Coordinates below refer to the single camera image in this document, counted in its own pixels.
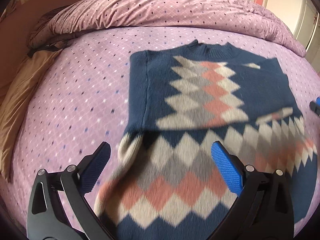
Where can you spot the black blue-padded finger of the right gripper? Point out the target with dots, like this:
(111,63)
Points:
(315,106)

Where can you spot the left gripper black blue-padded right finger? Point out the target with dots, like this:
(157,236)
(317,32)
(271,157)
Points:
(263,208)

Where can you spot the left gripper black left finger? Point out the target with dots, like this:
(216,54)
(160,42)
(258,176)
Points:
(58,208)

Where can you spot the navy argyle knit sweater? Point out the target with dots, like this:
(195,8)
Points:
(182,100)

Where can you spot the purple diamond-pattern bed sheet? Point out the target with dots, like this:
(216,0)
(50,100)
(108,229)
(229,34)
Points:
(82,99)

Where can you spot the tan brown pillow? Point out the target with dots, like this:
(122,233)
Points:
(15,104)

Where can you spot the white door frame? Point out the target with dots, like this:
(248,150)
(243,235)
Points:
(300,16)

